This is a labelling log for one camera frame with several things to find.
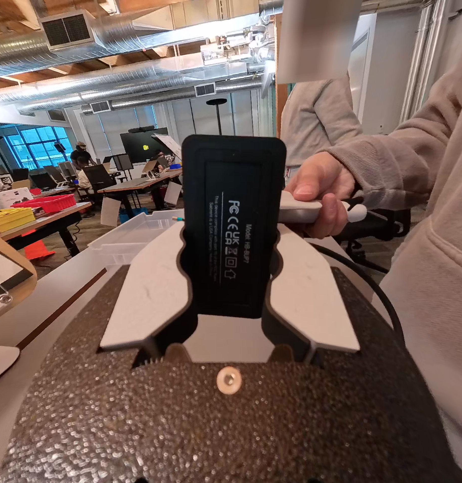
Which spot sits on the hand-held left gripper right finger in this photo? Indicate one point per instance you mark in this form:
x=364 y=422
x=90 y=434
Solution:
x=310 y=302

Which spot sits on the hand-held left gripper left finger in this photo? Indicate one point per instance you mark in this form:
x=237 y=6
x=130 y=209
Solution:
x=151 y=290

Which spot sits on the clear plastic bin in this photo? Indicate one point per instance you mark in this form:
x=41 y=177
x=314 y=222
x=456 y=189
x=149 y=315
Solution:
x=132 y=237

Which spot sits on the black seven port usb hub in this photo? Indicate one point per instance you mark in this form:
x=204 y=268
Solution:
x=231 y=181

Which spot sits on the person's right forearm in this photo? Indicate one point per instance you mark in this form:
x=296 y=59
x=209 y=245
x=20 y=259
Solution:
x=404 y=158

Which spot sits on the person's right hand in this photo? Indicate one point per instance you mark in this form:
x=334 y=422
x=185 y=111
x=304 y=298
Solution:
x=321 y=177

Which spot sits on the black office chair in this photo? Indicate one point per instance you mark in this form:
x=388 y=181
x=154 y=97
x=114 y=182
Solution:
x=385 y=226

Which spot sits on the white paper sign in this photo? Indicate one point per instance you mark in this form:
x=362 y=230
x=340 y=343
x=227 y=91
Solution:
x=110 y=211

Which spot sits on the long wooden table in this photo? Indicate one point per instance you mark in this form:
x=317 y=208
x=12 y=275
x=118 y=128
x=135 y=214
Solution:
x=140 y=185

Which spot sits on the table with black legs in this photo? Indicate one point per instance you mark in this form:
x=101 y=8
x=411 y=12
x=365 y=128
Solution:
x=61 y=222

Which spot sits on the orange traffic cone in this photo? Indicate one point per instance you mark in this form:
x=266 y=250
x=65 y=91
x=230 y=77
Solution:
x=40 y=249

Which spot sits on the wooden document stand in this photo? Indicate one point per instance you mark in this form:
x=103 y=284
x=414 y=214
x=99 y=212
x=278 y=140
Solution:
x=25 y=285

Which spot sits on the black floor lamp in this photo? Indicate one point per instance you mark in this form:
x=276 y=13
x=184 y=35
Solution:
x=217 y=113

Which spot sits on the person's torso in beige hoodie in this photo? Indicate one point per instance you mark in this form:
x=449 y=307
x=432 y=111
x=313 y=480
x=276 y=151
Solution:
x=442 y=302

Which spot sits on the red plastic bin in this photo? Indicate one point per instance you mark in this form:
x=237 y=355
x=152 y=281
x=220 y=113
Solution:
x=45 y=203

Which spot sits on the printed paper sheet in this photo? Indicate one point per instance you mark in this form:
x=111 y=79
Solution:
x=0 y=270

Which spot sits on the yellow plastic bin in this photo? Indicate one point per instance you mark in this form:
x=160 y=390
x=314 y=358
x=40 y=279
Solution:
x=12 y=219

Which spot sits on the white cardboard box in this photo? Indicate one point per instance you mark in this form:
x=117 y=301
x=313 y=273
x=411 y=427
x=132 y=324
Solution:
x=10 y=198

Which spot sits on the blue tinted window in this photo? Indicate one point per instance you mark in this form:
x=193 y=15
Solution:
x=34 y=145

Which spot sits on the metal air vent box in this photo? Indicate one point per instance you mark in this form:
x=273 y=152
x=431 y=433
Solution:
x=66 y=30

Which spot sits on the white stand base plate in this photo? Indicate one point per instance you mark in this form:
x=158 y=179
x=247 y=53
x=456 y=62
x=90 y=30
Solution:
x=0 y=364

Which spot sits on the silver ventilation duct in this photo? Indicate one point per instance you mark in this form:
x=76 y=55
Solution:
x=140 y=36
x=159 y=99
x=121 y=79

